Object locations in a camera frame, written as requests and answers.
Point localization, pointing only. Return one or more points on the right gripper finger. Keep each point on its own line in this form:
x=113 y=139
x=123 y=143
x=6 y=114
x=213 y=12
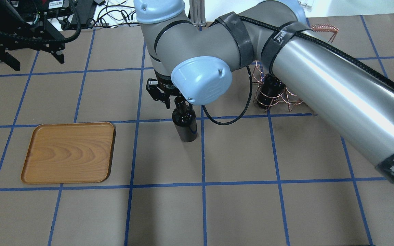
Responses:
x=167 y=102

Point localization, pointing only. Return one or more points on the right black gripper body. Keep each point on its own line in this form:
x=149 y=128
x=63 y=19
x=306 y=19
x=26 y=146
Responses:
x=165 y=86

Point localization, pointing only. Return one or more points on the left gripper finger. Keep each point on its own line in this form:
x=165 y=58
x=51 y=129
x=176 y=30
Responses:
x=11 y=61
x=57 y=53

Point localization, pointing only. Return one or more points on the dark wine bottle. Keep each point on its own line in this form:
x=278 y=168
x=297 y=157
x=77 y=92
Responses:
x=184 y=118
x=269 y=91

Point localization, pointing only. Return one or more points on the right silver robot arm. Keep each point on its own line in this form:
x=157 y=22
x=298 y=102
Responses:
x=355 y=99

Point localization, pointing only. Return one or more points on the wooden serving tray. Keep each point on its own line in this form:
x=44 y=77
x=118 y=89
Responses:
x=69 y=153

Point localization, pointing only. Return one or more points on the aluminium frame post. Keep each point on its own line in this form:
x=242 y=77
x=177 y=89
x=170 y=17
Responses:
x=197 y=13

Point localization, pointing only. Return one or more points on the copper wire bottle basket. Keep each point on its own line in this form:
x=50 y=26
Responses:
x=289 y=99

